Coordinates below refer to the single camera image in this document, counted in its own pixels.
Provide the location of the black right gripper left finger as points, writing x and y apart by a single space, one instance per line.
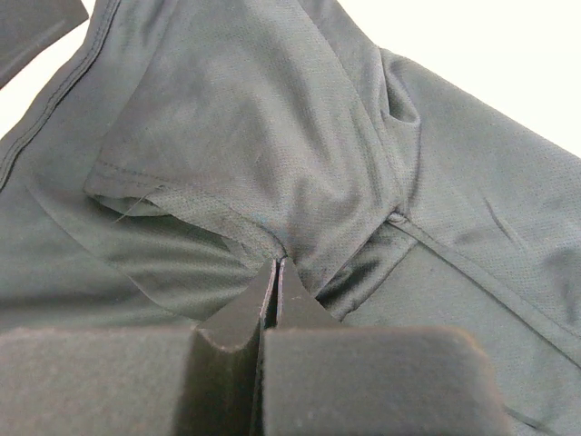
162 380

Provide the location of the black t-shirt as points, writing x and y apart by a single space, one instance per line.
186 143

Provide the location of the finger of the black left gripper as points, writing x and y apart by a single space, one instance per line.
30 26

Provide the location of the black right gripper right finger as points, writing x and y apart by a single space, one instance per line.
320 377

